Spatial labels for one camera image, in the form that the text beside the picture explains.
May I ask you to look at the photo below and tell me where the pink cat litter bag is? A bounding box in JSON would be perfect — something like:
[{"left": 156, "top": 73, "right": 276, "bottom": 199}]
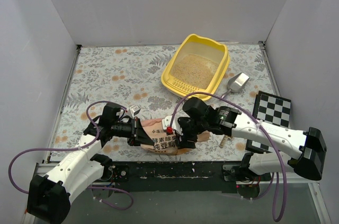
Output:
[{"left": 137, "top": 118, "right": 211, "bottom": 155}]

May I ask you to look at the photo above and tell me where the gold brown bookmark strip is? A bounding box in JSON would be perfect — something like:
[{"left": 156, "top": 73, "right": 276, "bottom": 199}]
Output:
[{"left": 219, "top": 136, "right": 233, "bottom": 148}]

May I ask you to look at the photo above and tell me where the silver metal scoop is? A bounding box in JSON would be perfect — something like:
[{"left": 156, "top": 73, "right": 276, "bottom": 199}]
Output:
[{"left": 221, "top": 73, "right": 249, "bottom": 98}]

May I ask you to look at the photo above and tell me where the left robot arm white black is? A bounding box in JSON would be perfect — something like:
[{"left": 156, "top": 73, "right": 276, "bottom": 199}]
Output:
[{"left": 27, "top": 102, "right": 154, "bottom": 223}]

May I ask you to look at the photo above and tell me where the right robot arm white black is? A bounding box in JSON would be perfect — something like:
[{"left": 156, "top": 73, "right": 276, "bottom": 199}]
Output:
[{"left": 164, "top": 96, "right": 327, "bottom": 181}]

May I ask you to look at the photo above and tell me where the yellow plastic litter box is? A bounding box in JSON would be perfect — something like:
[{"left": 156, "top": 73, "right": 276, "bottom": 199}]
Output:
[{"left": 161, "top": 34, "right": 230, "bottom": 97}]

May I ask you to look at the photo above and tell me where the black white checkerboard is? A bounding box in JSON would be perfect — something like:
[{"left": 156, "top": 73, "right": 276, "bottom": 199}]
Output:
[{"left": 245, "top": 91, "right": 292, "bottom": 153}]

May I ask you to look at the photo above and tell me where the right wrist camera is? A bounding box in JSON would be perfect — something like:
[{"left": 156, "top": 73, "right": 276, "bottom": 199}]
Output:
[{"left": 162, "top": 115, "right": 183, "bottom": 135}]

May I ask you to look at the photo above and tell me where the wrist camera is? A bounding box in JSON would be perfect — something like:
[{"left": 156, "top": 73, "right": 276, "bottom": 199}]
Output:
[
  {"left": 162, "top": 115, "right": 183, "bottom": 135},
  {"left": 127, "top": 105, "right": 140, "bottom": 119}
]

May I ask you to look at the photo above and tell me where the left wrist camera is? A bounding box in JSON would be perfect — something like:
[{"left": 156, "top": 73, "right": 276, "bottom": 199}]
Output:
[{"left": 127, "top": 105, "right": 140, "bottom": 119}]

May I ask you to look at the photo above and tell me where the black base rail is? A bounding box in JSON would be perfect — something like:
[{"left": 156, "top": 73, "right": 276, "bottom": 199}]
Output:
[{"left": 82, "top": 160, "right": 273, "bottom": 193}]

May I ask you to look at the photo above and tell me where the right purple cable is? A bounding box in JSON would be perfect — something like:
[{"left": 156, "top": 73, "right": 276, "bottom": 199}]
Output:
[{"left": 169, "top": 92, "right": 288, "bottom": 222}]

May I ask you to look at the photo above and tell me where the purple cable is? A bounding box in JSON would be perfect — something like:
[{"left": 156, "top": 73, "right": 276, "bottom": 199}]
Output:
[
  {"left": 169, "top": 92, "right": 288, "bottom": 222},
  {"left": 8, "top": 100, "right": 135, "bottom": 211}
]

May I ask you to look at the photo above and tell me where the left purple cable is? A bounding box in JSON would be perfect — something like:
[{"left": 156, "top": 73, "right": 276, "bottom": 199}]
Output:
[{"left": 8, "top": 100, "right": 135, "bottom": 211}]

